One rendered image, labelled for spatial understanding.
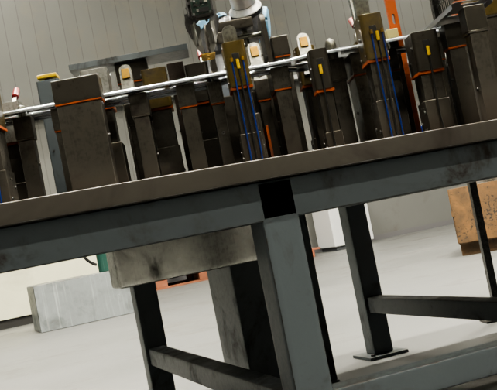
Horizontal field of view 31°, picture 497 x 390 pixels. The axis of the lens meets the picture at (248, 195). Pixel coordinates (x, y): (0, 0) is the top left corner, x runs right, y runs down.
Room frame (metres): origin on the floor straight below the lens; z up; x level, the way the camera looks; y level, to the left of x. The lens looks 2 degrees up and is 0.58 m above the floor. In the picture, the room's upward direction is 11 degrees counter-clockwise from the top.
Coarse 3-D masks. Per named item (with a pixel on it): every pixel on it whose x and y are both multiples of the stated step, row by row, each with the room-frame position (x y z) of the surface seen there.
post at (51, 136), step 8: (48, 80) 2.74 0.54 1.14; (40, 88) 2.74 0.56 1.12; (48, 88) 2.74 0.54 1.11; (40, 96) 2.74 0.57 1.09; (48, 96) 2.74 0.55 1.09; (40, 104) 2.74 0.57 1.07; (48, 120) 2.74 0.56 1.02; (48, 128) 2.74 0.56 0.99; (48, 136) 2.74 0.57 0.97; (56, 136) 2.74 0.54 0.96; (48, 144) 2.74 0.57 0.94; (56, 144) 2.74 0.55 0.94; (56, 152) 2.74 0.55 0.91; (56, 160) 2.74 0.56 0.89; (56, 168) 2.74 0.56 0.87; (56, 176) 2.74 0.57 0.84; (56, 184) 2.74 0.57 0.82; (64, 184) 2.74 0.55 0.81; (64, 192) 2.74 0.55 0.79
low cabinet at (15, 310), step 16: (16, 272) 9.79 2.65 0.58; (32, 272) 9.84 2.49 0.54; (48, 272) 9.90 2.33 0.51; (64, 272) 9.96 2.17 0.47; (80, 272) 10.01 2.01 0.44; (96, 272) 10.07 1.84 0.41; (0, 288) 9.73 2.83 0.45; (16, 288) 9.78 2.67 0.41; (0, 304) 9.72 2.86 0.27; (16, 304) 9.77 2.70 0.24; (0, 320) 9.71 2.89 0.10; (16, 320) 9.79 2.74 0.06; (32, 320) 9.84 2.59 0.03
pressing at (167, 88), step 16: (336, 48) 2.38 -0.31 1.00; (352, 48) 2.37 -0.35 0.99; (400, 48) 2.58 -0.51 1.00; (272, 64) 2.38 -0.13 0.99; (288, 64) 2.48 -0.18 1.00; (304, 64) 2.53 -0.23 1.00; (176, 80) 2.37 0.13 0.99; (192, 80) 2.44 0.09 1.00; (208, 80) 2.49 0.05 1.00; (224, 80) 2.54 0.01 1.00; (112, 96) 2.43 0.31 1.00; (160, 96) 2.55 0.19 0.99; (16, 112) 2.34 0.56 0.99; (48, 112) 2.50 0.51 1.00
